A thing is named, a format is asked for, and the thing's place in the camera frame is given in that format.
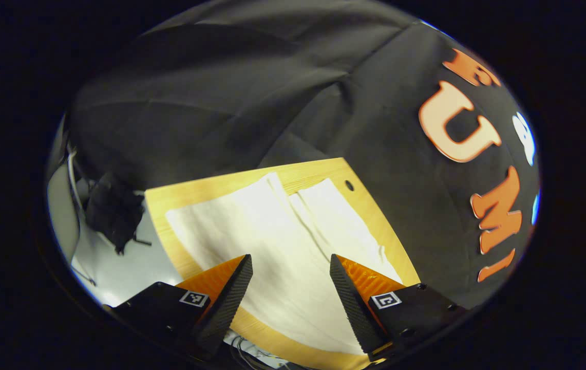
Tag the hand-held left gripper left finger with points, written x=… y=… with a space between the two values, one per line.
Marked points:
x=226 y=303

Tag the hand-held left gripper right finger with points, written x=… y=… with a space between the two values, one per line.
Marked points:
x=352 y=303

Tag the white jeans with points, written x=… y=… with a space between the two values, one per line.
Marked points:
x=282 y=246

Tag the dark bundled cloth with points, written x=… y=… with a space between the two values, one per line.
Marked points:
x=113 y=210

